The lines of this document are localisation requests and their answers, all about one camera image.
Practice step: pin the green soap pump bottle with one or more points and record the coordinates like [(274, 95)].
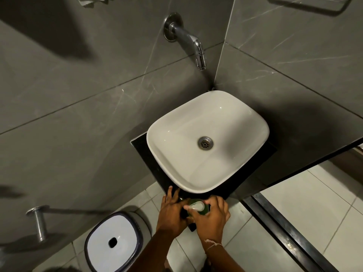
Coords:
[(204, 210)]

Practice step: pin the person's left fingers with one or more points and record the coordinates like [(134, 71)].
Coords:
[(169, 195)]

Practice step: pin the person's right forearm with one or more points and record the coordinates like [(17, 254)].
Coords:
[(224, 260)]

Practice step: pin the black stone sink counter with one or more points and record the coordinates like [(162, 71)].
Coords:
[(144, 155)]

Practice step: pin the person's left forearm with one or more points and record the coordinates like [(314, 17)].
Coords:
[(154, 253)]

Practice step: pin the chrome wall faucet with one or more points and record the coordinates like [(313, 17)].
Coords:
[(184, 33)]

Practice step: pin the person's right thumb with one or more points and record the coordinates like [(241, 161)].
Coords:
[(190, 210)]

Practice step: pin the white lidded trash bin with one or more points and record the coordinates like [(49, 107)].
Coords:
[(113, 232)]

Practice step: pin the chrome toilet paper holder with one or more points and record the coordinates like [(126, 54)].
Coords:
[(39, 220)]

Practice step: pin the chrome towel rack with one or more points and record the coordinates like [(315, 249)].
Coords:
[(312, 7)]

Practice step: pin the white ceramic sink basin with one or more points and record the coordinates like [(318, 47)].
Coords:
[(175, 144)]

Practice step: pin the person's left hand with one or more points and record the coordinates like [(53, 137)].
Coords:
[(170, 216)]

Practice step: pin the person's right hand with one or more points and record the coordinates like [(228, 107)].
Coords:
[(209, 226)]

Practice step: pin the chrome sink drain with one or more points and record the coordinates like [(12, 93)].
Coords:
[(205, 143)]

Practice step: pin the black door threshold rail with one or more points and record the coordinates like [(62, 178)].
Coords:
[(292, 237)]

